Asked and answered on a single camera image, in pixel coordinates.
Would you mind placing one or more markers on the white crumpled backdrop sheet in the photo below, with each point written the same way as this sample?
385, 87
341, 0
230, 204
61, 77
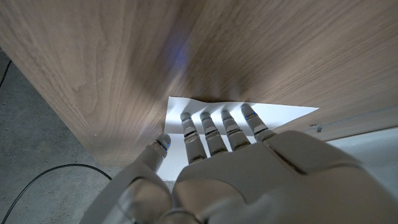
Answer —
373, 149

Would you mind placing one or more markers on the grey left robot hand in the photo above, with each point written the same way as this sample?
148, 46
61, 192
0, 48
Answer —
264, 180

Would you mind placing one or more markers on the small canvas paper sheet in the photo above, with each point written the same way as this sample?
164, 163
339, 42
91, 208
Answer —
280, 113

